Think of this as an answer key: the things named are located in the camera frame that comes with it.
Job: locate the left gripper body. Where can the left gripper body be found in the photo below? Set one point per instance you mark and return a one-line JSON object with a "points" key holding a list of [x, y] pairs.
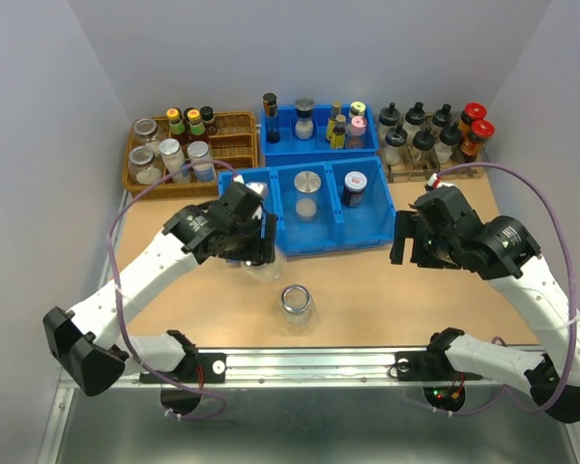
{"points": [[248, 245]]}

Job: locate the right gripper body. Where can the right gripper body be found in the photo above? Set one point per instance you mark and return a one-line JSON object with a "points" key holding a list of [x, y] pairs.
{"points": [[435, 249]]}

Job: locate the round glass jar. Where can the round glass jar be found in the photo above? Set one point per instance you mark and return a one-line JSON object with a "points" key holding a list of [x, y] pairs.
{"points": [[266, 272], [297, 310]]}

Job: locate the dark spice jar red label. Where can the dark spice jar red label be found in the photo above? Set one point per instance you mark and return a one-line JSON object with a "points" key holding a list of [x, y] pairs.
{"points": [[355, 183]]}

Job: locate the glass jar silver lid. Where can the glass jar silver lid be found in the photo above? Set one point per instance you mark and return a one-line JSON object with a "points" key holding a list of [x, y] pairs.
{"points": [[307, 186]]}

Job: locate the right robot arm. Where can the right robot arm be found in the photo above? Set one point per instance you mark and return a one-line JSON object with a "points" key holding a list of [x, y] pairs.
{"points": [[509, 259]]}

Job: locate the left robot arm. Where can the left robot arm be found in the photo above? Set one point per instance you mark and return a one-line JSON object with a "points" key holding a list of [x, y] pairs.
{"points": [[89, 339]]}

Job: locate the white powder jar blue label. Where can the white powder jar blue label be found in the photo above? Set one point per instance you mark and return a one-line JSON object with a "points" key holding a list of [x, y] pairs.
{"points": [[200, 157], [174, 160]]}

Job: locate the clear acrylic bottle rack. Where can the clear acrylic bottle rack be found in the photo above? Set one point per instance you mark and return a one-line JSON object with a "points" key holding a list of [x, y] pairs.
{"points": [[399, 167]]}

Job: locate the black top dispenser bottle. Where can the black top dispenser bottle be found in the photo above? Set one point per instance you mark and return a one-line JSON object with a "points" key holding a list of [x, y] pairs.
{"points": [[421, 147], [449, 138], [441, 117], [388, 118], [414, 118], [395, 143]]}

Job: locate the blue three-compartment bin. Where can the blue three-compartment bin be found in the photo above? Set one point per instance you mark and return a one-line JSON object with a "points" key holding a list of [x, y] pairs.
{"points": [[335, 227]]}

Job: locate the blue rear bin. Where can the blue rear bin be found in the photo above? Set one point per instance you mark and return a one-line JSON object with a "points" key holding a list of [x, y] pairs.
{"points": [[292, 150]]}

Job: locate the brown wicker basket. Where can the brown wicker basket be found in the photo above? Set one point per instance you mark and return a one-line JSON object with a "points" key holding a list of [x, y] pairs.
{"points": [[235, 143]]}

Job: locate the pink lid jar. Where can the pink lid jar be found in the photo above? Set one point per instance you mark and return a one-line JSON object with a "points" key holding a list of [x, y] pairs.
{"points": [[355, 133]]}

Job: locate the small yellow label bottle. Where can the small yellow label bottle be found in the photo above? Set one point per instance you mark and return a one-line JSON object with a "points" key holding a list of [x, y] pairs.
{"points": [[337, 140]]}

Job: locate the red lid jar front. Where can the red lid jar front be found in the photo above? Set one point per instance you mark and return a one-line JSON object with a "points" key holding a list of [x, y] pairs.
{"points": [[480, 131]]}

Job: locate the red lid jar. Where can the red lid jar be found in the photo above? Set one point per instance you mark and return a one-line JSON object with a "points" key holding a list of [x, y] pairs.
{"points": [[472, 111], [480, 131]]}

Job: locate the sauce bottle orange cap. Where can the sauce bottle orange cap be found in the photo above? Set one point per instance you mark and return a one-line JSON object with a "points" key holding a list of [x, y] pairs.
{"points": [[197, 128]]}

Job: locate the sauce bottle yellow cap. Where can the sauce bottle yellow cap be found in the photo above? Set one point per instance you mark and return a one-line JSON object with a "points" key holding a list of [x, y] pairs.
{"points": [[177, 126]]}

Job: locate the glass jar in basket front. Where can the glass jar in basket front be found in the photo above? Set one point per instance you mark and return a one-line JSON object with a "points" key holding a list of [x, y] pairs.
{"points": [[144, 166]]}

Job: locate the glass jar in basket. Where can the glass jar in basket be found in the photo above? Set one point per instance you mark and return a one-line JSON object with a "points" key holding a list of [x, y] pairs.
{"points": [[144, 166], [148, 132]]}

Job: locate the yellow-green lid jar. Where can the yellow-green lid jar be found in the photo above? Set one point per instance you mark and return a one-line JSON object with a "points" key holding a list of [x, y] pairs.
{"points": [[356, 109]]}

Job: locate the salt shaker silver cap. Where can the salt shaker silver cap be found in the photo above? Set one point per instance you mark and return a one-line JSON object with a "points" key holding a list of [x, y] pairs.
{"points": [[304, 126]]}

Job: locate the red lid jar rear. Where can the red lid jar rear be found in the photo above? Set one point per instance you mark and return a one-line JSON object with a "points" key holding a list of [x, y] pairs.
{"points": [[472, 111]]}

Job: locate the dark sauce bottle black cap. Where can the dark sauce bottle black cap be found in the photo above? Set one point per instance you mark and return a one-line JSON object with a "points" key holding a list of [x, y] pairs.
{"points": [[209, 119]]}

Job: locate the small bottle behind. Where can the small bottle behind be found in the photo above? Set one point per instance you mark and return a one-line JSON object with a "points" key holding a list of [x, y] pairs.
{"points": [[334, 112]]}

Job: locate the tall dark glass bottle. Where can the tall dark glass bottle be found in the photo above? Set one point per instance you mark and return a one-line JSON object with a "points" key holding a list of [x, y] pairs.
{"points": [[271, 117]]}

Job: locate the glass jar in basket rear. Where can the glass jar in basket rear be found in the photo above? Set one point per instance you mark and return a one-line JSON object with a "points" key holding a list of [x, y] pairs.
{"points": [[148, 132]]}

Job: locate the aluminium rail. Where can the aluminium rail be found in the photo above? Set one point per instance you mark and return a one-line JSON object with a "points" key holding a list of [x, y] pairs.
{"points": [[239, 339]]}

